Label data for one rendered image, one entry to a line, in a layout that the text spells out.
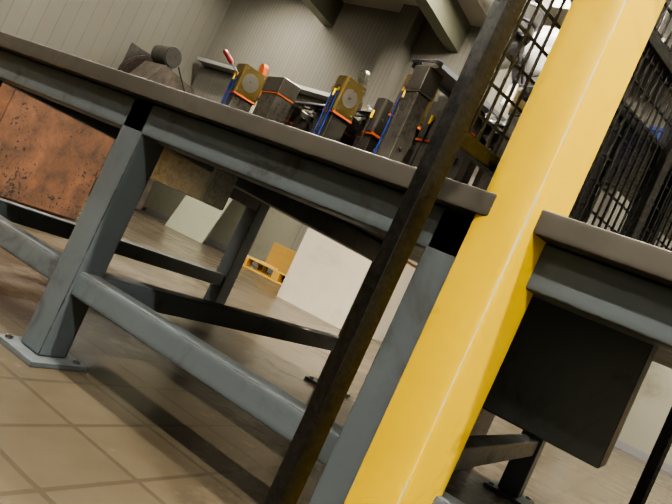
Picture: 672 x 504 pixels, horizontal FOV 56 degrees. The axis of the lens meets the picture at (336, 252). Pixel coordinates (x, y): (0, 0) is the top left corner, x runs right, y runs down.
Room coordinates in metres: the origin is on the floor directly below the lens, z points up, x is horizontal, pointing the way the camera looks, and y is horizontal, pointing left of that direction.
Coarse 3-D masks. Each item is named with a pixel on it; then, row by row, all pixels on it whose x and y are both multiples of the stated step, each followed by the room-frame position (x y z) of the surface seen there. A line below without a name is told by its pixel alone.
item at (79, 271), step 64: (0, 64) 1.84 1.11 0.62; (128, 128) 1.52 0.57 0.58; (192, 128) 1.42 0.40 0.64; (128, 192) 1.52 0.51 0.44; (192, 192) 1.73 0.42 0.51; (256, 192) 1.89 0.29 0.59; (320, 192) 1.21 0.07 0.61; (384, 192) 1.15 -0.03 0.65; (64, 256) 1.52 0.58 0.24; (128, 256) 2.61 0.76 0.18; (448, 256) 1.06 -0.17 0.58; (576, 256) 0.97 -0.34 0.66; (64, 320) 1.51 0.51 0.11; (128, 320) 1.39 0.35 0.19; (256, 320) 2.14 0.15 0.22; (576, 320) 1.18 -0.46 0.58; (640, 320) 0.90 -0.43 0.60; (256, 384) 1.20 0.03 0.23; (384, 384) 1.07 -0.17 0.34; (512, 384) 1.21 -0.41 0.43; (576, 384) 1.16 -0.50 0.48; (640, 384) 1.19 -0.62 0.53; (512, 448) 1.95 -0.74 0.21; (576, 448) 1.14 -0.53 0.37
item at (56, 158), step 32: (0, 96) 3.12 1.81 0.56; (0, 128) 3.11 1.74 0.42; (32, 128) 3.27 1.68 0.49; (64, 128) 3.43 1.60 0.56; (0, 160) 3.19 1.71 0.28; (32, 160) 3.34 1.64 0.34; (64, 160) 3.51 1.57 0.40; (96, 160) 3.70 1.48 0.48; (0, 192) 3.26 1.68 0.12; (32, 192) 3.42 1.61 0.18; (64, 192) 3.60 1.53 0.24
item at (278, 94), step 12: (264, 84) 2.35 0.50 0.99; (276, 84) 2.28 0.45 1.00; (288, 84) 2.28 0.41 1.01; (264, 96) 2.33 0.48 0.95; (276, 96) 2.27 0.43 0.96; (288, 96) 2.29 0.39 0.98; (264, 108) 2.30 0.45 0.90; (276, 108) 2.28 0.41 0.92; (288, 108) 2.31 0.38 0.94; (276, 120) 2.29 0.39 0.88
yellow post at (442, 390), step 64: (576, 0) 1.02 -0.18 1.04; (640, 0) 0.97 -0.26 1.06; (576, 64) 0.98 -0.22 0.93; (576, 128) 0.96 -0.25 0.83; (512, 192) 0.98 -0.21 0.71; (576, 192) 1.00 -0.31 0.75; (512, 256) 0.95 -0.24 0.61; (448, 320) 0.99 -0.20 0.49; (512, 320) 1.00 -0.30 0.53; (448, 384) 0.95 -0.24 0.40; (384, 448) 1.00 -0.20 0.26; (448, 448) 0.99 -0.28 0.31
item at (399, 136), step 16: (416, 80) 1.43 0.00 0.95; (432, 80) 1.43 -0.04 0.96; (416, 96) 1.42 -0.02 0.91; (432, 96) 1.44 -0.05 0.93; (400, 112) 1.44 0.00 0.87; (416, 112) 1.43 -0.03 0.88; (400, 128) 1.42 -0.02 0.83; (416, 128) 1.45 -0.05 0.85; (384, 144) 1.44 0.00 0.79; (400, 144) 1.43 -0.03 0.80; (400, 160) 1.44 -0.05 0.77
